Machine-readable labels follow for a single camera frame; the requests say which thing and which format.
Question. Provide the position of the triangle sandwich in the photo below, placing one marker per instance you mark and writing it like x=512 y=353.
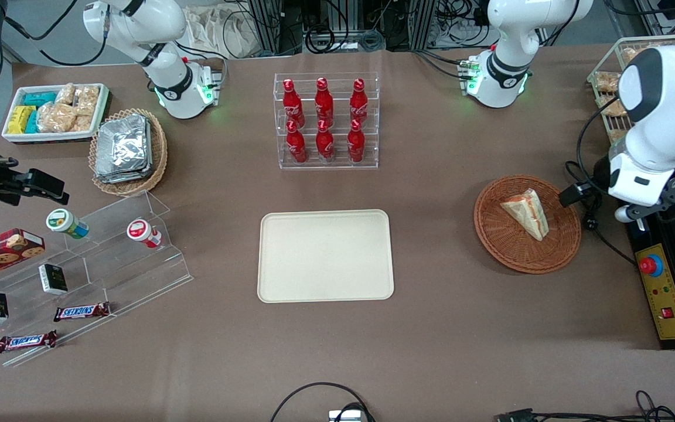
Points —
x=528 y=214

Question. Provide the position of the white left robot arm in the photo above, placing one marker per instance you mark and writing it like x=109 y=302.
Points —
x=507 y=35

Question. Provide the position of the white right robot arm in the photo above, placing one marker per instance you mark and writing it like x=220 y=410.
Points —
x=138 y=23

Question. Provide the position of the round brown wicker basket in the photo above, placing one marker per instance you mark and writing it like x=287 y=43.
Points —
x=501 y=246

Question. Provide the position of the tan wicker basket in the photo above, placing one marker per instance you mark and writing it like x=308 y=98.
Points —
x=159 y=158

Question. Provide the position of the beige plastic tray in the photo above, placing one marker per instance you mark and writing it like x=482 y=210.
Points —
x=314 y=258

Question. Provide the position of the green lid white cup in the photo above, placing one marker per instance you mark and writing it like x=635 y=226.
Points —
x=65 y=223

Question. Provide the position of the clear fried snack bag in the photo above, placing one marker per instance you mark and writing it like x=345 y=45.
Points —
x=616 y=136
x=607 y=82
x=631 y=54
x=612 y=107

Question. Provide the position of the white rectangular snack bin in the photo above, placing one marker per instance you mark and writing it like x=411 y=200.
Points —
x=50 y=138

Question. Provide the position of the teal snack pack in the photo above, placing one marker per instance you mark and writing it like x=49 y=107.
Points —
x=32 y=122
x=38 y=98

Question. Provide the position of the yellow snack pack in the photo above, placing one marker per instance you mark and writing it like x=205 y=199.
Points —
x=20 y=119

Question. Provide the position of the clear rice cracker bag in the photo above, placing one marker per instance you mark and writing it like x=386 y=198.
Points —
x=87 y=99
x=65 y=94
x=56 y=118
x=82 y=123

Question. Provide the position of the silver foil packet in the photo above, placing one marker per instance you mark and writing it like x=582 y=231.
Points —
x=120 y=143

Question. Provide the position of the red emergency stop button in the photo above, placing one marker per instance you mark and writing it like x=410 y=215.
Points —
x=651 y=266

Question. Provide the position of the stacked foil containers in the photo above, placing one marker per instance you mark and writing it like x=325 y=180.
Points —
x=138 y=177

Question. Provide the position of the red lid white cup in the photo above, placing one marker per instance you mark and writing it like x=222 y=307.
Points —
x=141 y=231

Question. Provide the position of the black machine with yellow panel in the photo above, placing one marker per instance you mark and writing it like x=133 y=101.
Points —
x=665 y=293

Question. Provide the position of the clear acrylic stepped display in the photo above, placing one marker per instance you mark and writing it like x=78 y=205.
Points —
x=138 y=275

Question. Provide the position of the brown Snickers bar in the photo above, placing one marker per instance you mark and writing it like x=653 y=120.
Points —
x=81 y=311
x=26 y=341

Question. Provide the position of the clear acrylic bottle rack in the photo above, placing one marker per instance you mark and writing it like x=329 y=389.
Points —
x=372 y=158

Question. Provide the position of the red cola bottle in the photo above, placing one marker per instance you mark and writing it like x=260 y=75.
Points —
x=324 y=145
x=324 y=105
x=293 y=108
x=359 y=105
x=356 y=145
x=297 y=146

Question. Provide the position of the white cloth bag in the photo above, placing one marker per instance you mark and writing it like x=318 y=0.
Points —
x=220 y=32

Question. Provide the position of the small silver device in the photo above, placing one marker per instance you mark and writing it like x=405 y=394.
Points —
x=346 y=416

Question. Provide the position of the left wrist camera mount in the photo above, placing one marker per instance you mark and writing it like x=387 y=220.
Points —
x=629 y=214

